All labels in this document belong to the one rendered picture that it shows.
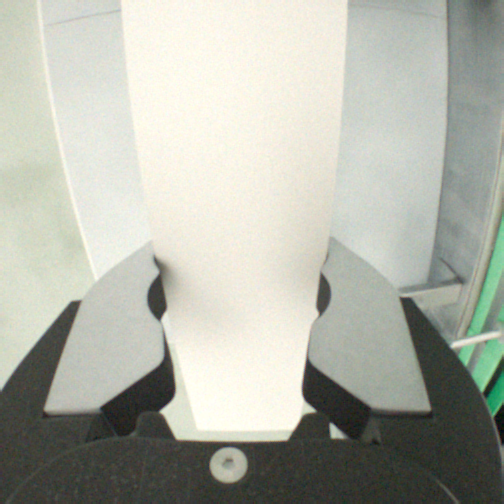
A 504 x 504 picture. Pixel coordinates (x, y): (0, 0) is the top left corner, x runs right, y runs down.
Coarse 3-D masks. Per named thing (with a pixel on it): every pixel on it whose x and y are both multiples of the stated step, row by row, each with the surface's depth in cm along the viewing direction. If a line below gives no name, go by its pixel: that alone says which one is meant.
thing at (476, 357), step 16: (496, 240) 36; (496, 256) 36; (496, 272) 36; (496, 288) 37; (480, 304) 41; (496, 304) 37; (480, 320) 41; (496, 320) 37; (464, 352) 46; (480, 352) 41; (496, 352) 37; (480, 368) 41; (480, 384) 41
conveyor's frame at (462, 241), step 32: (448, 0) 31; (480, 0) 25; (480, 32) 27; (480, 64) 29; (480, 96) 31; (448, 128) 40; (480, 128) 33; (448, 160) 42; (480, 160) 34; (448, 192) 44; (480, 192) 35; (448, 224) 45; (480, 224) 37; (448, 256) 46; (480, 256) 38; (448, 320) 48
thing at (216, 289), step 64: (128, 0) 6; (192, 0) 7; (256, 0) 7; (320, 0) 7; (128, 64) 7; (192, 64) 7; (256, 64) 7; (320, 64) 7; (192, 128) 8; (256, 128) 8; (320, 128) 8; (192, 192) 9; (256, 192) 9; (320, 192) 9; (192, 256) 11; (256, 256) 11; (320, 256) 11; (192, 320) 12; (256, 320) 12; (192, 384) 14; (256, 384) 14
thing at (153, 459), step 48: (144, 432) 5; (48, 480) 4; (96, 480) 4; (144, 480) 4; (192, 480) 4; (240, 480) 4; (288, 480) 4; (336, 480) 4; (384, 480) 4; (432, 480) 4
